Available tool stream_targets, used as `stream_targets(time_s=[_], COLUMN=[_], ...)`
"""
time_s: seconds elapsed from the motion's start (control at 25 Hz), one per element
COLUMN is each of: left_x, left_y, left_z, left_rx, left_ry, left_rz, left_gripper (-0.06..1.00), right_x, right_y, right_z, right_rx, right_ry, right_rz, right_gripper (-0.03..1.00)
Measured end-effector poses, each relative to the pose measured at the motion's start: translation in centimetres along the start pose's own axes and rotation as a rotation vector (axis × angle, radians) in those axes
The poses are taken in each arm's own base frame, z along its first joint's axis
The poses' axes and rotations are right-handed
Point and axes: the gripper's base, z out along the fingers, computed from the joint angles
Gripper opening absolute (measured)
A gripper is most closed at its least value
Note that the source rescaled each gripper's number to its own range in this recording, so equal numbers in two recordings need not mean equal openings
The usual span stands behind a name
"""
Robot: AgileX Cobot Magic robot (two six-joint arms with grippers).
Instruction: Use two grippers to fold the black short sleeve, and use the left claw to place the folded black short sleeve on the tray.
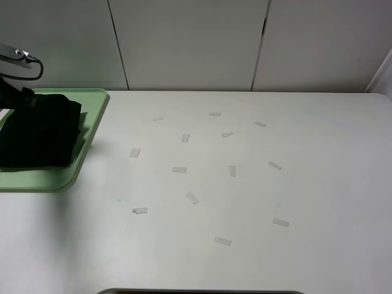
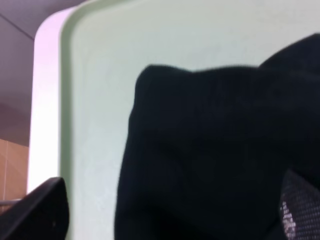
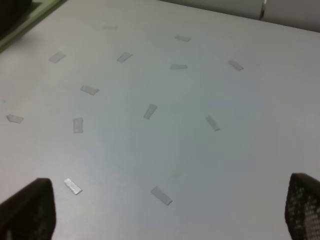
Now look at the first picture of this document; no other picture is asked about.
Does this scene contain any clear tape strip front right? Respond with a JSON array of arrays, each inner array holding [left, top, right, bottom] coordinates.
[[273, 218, 289, 227]]

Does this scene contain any clear tape strip front left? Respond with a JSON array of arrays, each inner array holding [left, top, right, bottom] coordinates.
[[132, 207, 148, 214]]

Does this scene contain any clear tape strip upper centre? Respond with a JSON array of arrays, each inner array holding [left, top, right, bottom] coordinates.
[[221, 132, 233, 138]]

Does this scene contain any light green plastic tray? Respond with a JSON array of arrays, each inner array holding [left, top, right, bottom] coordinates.
[[1, 88, 110, 192]]

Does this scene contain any clear tape strip middle left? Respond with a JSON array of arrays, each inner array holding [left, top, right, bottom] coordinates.
[[172, 167, 187, 173]]

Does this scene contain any clear tape strip lower centre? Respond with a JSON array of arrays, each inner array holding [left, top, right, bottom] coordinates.
[[186, 192, 199, 205]]

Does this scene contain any clear tape strip back right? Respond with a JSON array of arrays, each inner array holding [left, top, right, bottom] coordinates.
[[254, 121, 266, 127]]

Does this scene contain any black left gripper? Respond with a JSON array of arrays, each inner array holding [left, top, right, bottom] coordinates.
[[0, 78, 34, 110]]

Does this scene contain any black short sleeve t-shirt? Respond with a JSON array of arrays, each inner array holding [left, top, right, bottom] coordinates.
[[1, 94, 81, 169]]

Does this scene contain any clear tape strip middle right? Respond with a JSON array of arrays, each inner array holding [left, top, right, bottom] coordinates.
[[229, 165, 236, 177]]

